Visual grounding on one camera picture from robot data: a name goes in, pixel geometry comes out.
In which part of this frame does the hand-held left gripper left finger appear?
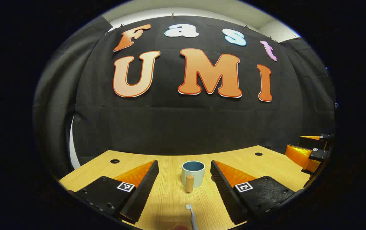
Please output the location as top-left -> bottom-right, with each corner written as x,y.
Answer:
68,160 -> 160,224

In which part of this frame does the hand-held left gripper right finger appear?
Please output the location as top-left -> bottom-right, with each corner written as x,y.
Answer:
210,160 -> 305,225

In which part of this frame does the blue-grey cup with wooden handle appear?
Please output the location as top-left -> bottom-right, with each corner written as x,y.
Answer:
182,161 -> 206,193

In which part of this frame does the white toothbrush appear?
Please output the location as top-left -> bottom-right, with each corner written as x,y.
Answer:
186,204 -> 199,230

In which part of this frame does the wooden desktop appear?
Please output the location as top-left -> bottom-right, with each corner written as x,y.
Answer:
59,145 -> 311,230

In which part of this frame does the black backdrop cloth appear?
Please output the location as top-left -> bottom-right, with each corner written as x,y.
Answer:
33,15 -> 336,179

